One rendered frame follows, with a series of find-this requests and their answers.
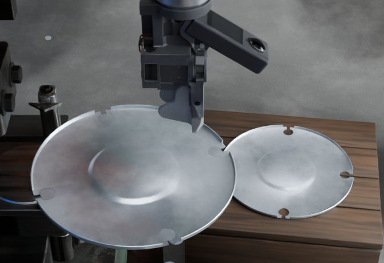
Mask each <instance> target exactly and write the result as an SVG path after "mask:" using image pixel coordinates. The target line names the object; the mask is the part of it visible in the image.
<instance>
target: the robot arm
mask: <svg viewBox="0 0 384 263"><path fill-rule="evenodd" d="M211 7H212V0H140V2H139V13H140V15H141V21H142V34H141V35H140V37H139V43H138V48H139V52H140V53H141V59H140V62H141V78H142V88H157V90H160V93H159V96H160V98H161V99H162V100H163V101H165V102H167V103H165V104H163V105H161V106H160V107H159V108H158V113H159V115H160V116H161V117H163V118H167V119H172V120H175V121H181V122H186V123H189V124H190V125H191V126H192V133H197V132H198V130H199V129H200V128H201V126H202V125H203V112H204V82H207V49H208V48H209V47H210V48H212V49H214V50H216V51H217V52H219V53H221V54H223V55H224V56H226V57H228V58H230V59H232V60H233V61H235V62H236V63H238V64H240V65H242V66H243V67H245V68H247V69H249V70H251V71H252V72H254V73H255V74H260V73H261V72H262V71H263V70H264V69H265V67H266V66H267V65H268V64H269V46H268V44H267V42H265V41H263V40H262V39H260V38H258V37H256V36H255V35H253V34H252V33H250V32H248V31H246V30H245V29H243V28H241V27H240V26H238V25H236V24H234V23H233V22H231V21H229V20H228V19H226V18H225V17H223V16H221V15H219V14H218V13H216V12H214V11H212V10H211ZM141 36H142V38H141ZM140 45H141V49H140ZM190 82H191V85H190Z"/></svg>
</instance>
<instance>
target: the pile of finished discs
mask: <svg viewBox="0 0 384 263"><path fill-rule="evenodd" d="M286 129H287V127H283V125H270V126H263V127H258V128H256V129H253V130H249V131H247V132H245V133H243V134H241V135H240V136H238V137H237V138H235V139H234V140H232V141H231V142H230V143H229V144H228V146H227V147H226V149H225V150H224V151H226V150H228V151H231V153H232V155H233V158H234V162H235V166H236V171H237V179H236V185H235V191H234V194H233V198H235V199H236V200H237V201H238V202H239V203H241V204H242V205H244V206H245V207H247V208H249V209H251V210H253V211H255V212H257V213H260V214H264V215H266V216H270V217H276V218H282V215H280V214H279V213H278V211H279V210H280V209H286V210H288V211H289V214H288V215H287V216H286V217H285V218H286V219H299V218H308V217H313V216H317V215H320V214H322V213H325V212H328V211H329V210H331V209H333V208H334V207H336V206H337V205H339V204H340V203H341V202H342V201H343V200H344V199H345V198H346V196H347V195H348V193H349V192H350V190H351V187H352V184H353V179H354V178H353V177H349V178H342V177H341V176H340V173H342V172H346V173H349V175H353V166H352V163H351V161H350V158H349V157H348V155H347V154H346V153H345V151H344V150H343V149H342V148H341V147H340V146H339V145H338V144H337V143H336V142H334V141H333V140H331V139H330V138H329V137H327V136H324V135H323V134H321V133H319V132H316V131H313V130H310V129H307V128H304V127H299V126H294V127H290V130H291V131H292V132H293V134H292V135H289V136H288V135H285V134H284V133H283V131H284V130H286Z"/></svg>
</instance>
